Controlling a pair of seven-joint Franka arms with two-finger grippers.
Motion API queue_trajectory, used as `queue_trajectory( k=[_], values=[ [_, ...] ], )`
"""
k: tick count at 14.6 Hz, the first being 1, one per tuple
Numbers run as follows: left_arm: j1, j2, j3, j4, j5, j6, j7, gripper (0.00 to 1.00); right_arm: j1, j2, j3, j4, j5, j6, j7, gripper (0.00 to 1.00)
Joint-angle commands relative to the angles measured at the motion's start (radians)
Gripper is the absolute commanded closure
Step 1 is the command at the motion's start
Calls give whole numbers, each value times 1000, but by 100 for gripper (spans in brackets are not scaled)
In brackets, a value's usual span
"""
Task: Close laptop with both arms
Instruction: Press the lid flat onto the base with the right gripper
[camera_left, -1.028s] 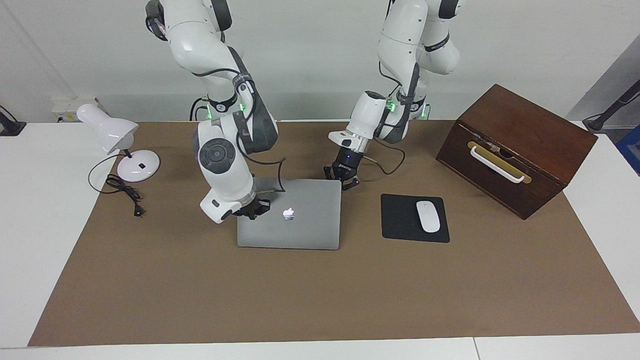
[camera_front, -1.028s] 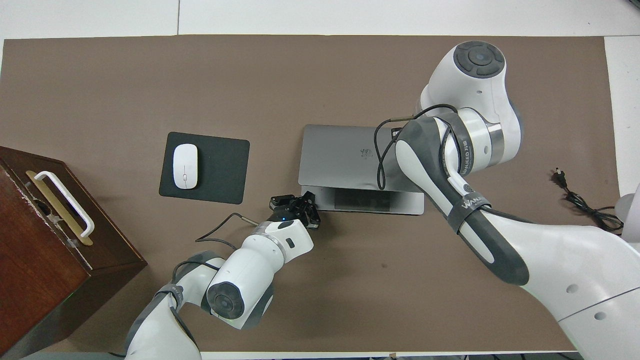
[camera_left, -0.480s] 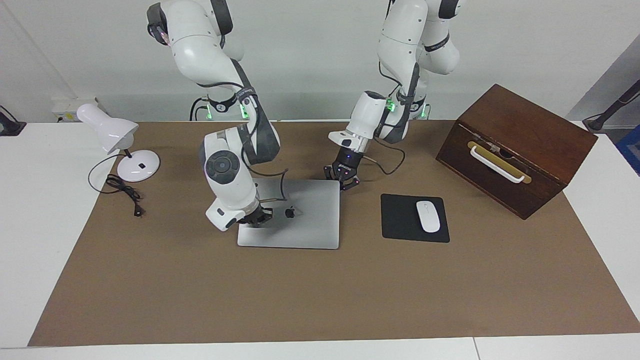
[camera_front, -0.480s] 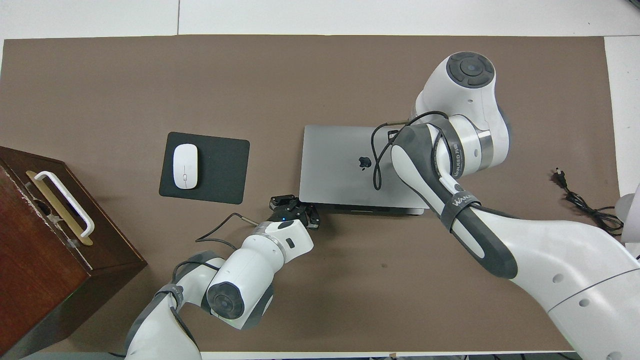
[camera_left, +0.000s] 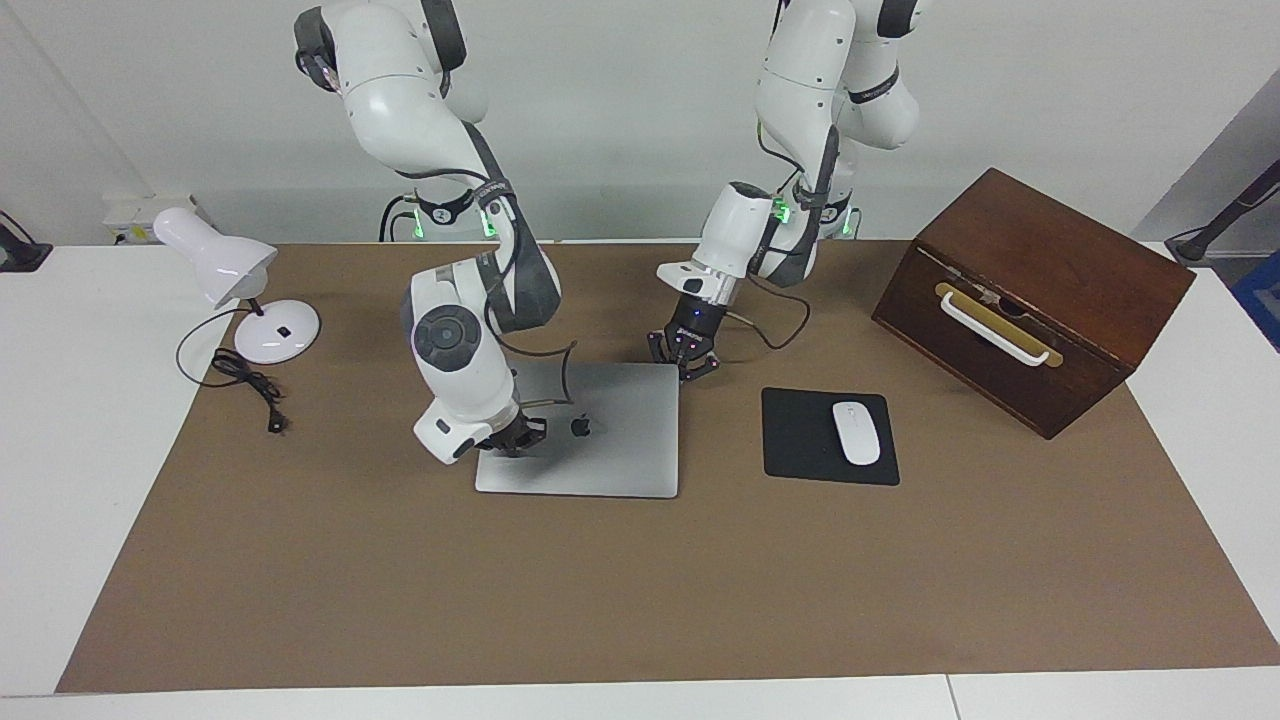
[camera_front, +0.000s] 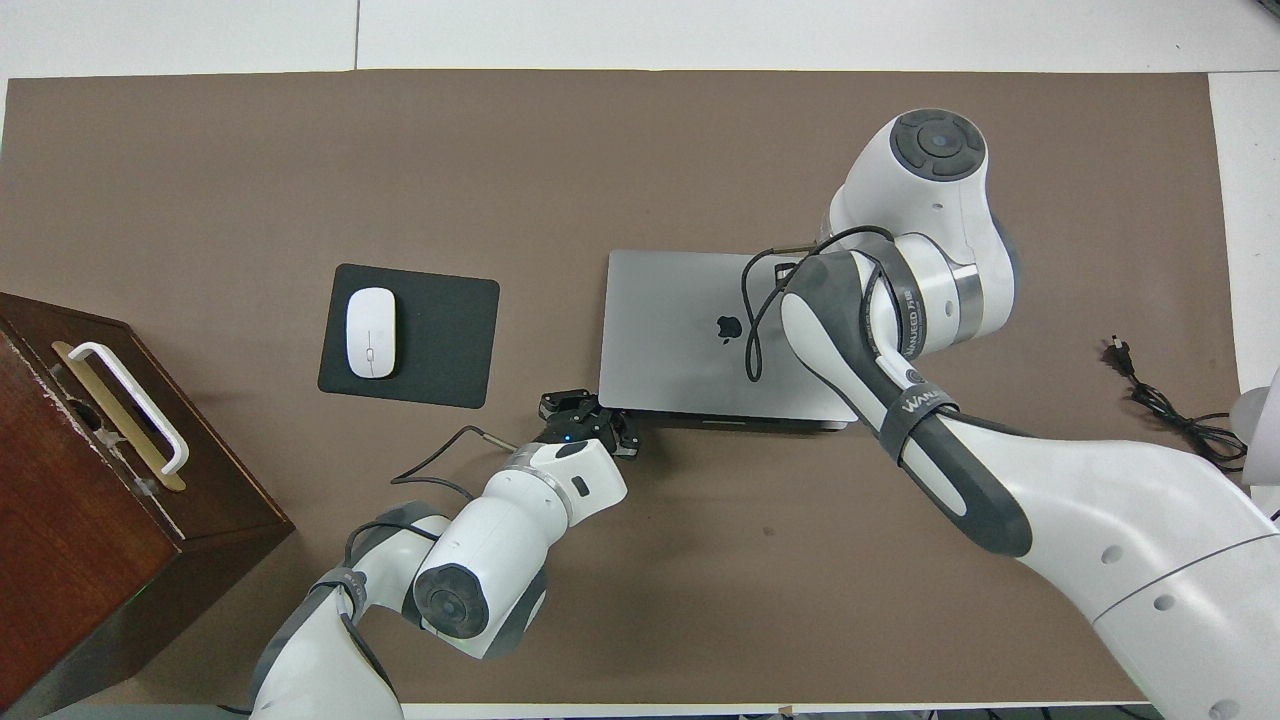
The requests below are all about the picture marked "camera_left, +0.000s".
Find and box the grey aluminium laptop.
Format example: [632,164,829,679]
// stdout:
[474,362,681,499]

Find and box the black mouse pad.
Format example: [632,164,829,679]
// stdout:
[761,387,901,487]

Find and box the white computer mouse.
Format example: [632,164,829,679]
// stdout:
[832,401,882,467]

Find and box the brown paper table mat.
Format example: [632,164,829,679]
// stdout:
[55,240,1280,694]

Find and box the white desk lamp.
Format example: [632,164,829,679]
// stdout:
[152,207,322,366]

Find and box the dark brown wooden box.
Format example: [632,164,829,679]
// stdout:
[871,167,1197,441]

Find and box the black desk clamp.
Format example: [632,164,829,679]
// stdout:
[0,212,53,273]

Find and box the black tripod stand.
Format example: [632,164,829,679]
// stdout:
[1167,158,1280,264]

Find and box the blue crate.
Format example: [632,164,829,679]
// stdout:
[1232,250,1280,353]

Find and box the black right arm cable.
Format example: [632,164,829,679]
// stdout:
[395,120,580,411]

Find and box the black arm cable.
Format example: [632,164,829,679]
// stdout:
[395,120,580,411]
[725,120,846,351]

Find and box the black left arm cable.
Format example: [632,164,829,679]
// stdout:
[725,120,846,351]

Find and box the black right base cable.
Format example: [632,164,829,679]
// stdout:
[378,193,415,243]

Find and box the black lamp power cable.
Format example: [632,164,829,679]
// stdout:
[176,305,291,436]

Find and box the white box handle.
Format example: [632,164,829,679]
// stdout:
[940,292,1051,367]

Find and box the brass handle plate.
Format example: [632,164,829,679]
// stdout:
[935,282,1064,369]

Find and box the white wall power strip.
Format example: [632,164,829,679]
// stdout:
[103,193,216,246]

